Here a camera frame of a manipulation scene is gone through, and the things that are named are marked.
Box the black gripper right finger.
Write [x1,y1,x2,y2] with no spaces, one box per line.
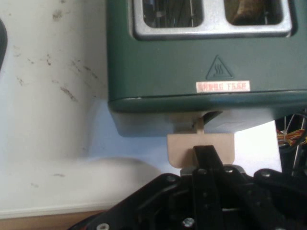
[206,145,307,230]

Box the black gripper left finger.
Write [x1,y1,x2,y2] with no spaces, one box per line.
[69,145,227,230]

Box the beige toaster lever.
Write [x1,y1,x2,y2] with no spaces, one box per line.
[166,117,235,169]

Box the green two-slot toaster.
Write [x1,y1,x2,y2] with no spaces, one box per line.
[105,0,307,138]

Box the brown bread slice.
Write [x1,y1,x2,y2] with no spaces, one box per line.
[229,0,269,26]

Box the dark rounded object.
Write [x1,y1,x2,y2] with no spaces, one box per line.
[0,19,8,74]

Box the red yellow wire bundle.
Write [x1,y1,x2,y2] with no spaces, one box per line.
[275,114,307,147]

